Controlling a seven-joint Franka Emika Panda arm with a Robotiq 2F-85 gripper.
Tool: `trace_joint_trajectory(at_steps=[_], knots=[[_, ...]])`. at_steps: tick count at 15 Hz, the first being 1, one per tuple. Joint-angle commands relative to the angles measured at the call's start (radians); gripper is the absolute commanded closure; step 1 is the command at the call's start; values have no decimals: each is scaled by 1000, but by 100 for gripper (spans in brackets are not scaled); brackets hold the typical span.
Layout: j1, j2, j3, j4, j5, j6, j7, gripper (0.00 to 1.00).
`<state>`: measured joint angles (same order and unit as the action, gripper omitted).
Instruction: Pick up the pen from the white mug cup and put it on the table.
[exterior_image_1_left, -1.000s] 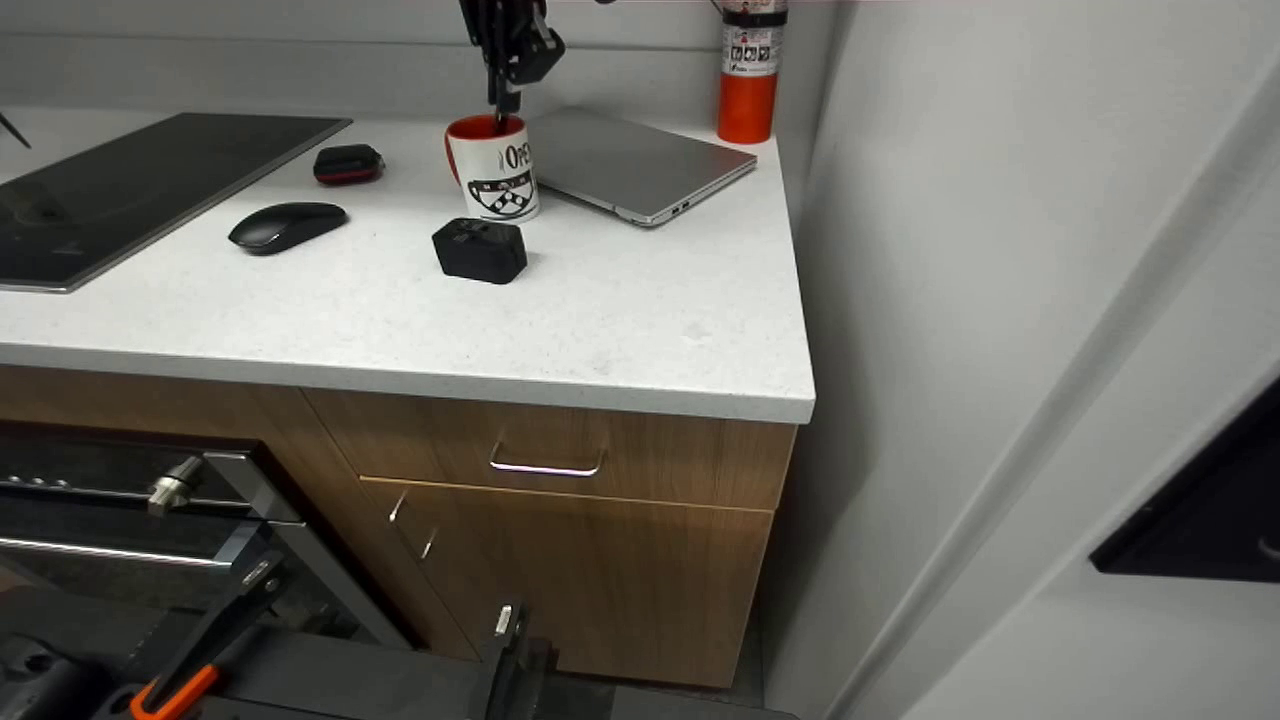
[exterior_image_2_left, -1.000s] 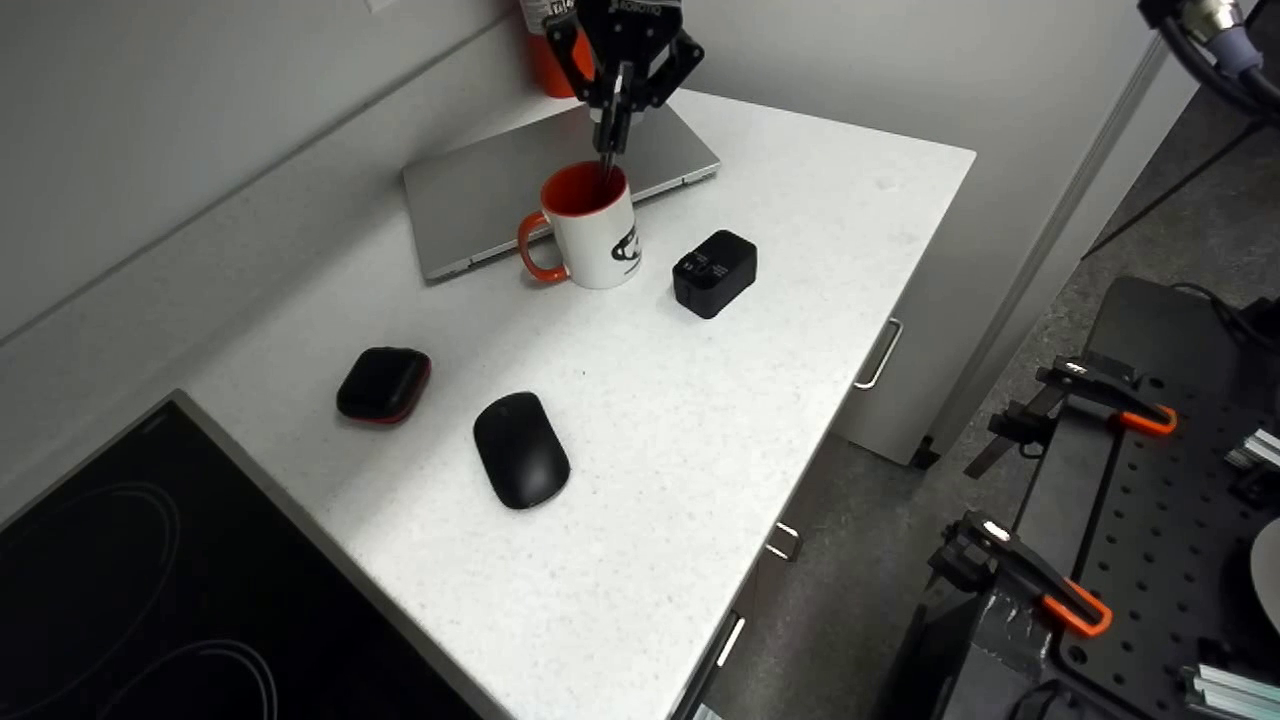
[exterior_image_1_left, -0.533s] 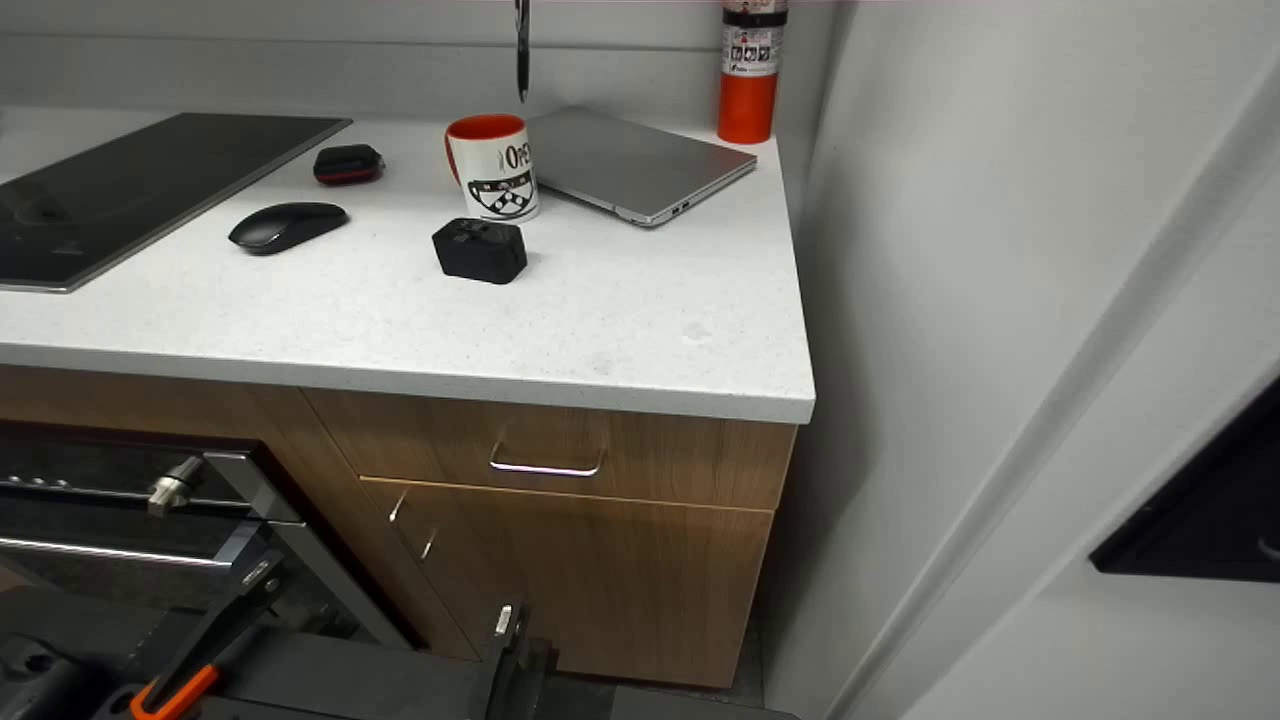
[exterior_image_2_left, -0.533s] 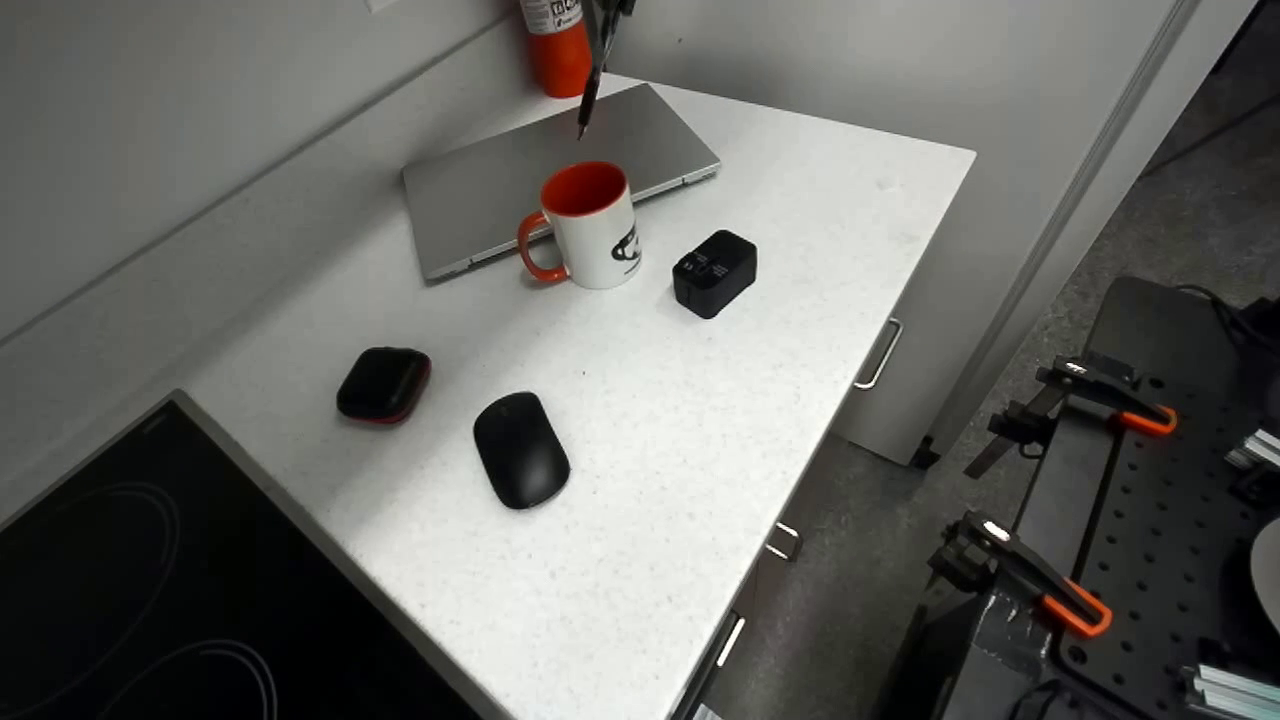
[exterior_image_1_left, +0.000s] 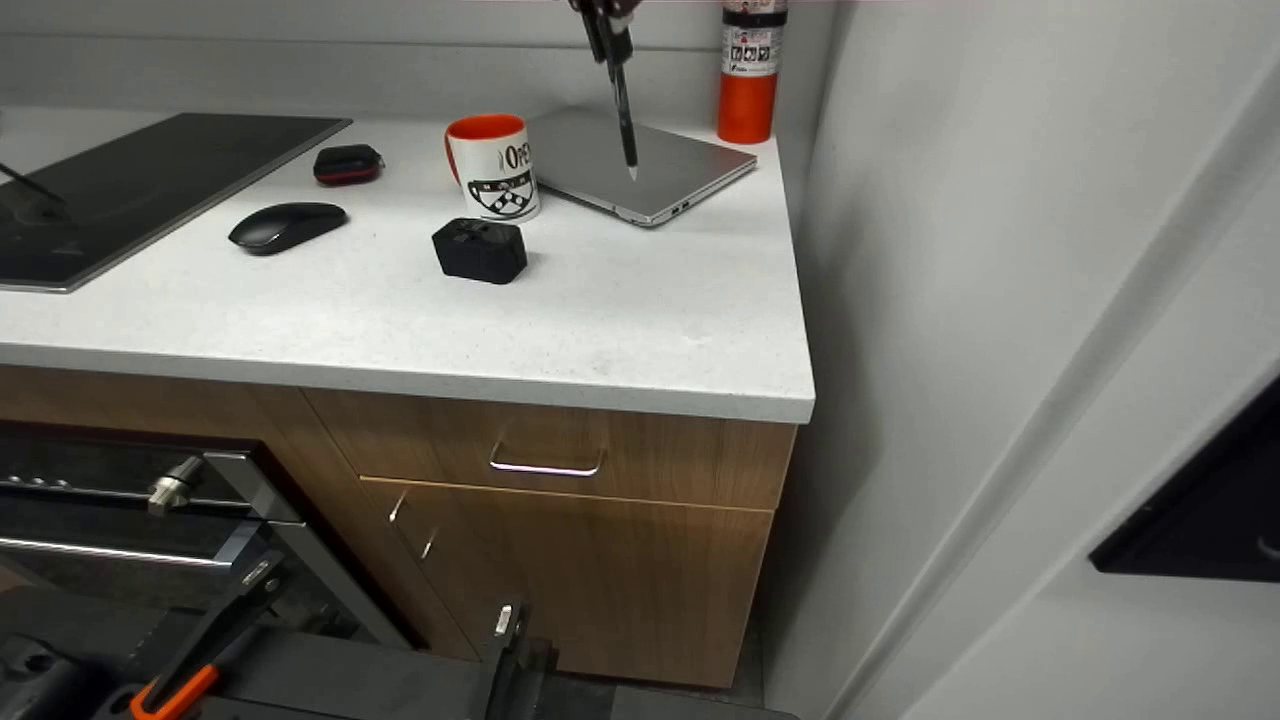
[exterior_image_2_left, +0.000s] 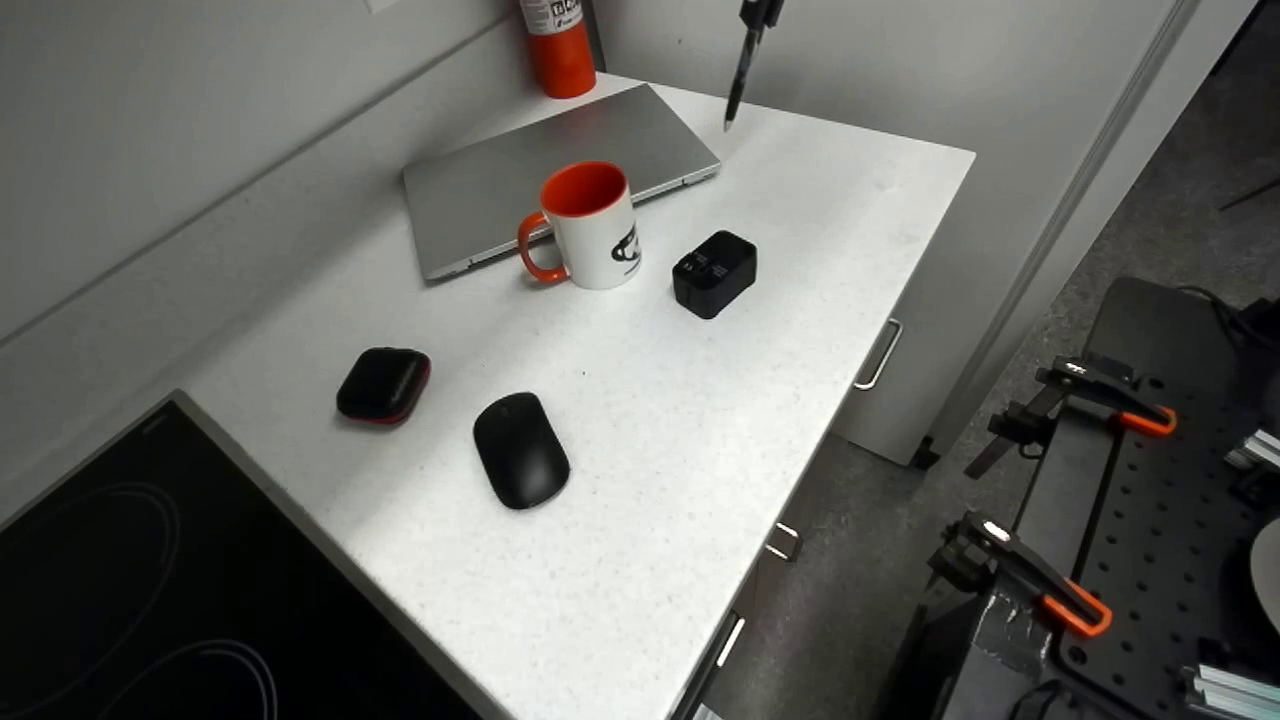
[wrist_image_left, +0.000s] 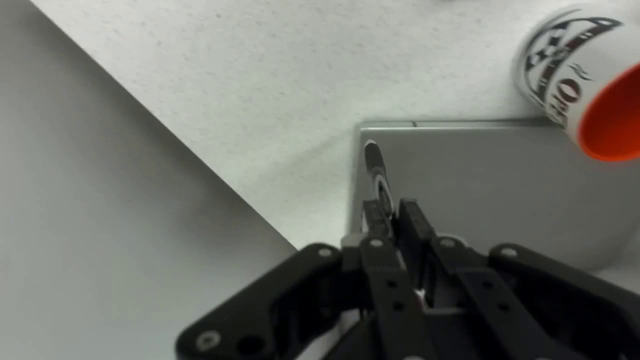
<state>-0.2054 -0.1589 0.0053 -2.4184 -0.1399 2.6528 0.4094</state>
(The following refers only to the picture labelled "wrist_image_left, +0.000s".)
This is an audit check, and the white mug with orange interior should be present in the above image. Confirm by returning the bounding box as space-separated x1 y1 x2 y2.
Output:
511 0 640 165

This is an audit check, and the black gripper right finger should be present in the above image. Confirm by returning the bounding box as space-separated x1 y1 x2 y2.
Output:
397 196 640 360

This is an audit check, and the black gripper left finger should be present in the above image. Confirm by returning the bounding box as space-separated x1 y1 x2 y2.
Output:
174 199 441 360

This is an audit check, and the silver closed laptop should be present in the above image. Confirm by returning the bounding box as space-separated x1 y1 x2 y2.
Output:
340 119 640 274

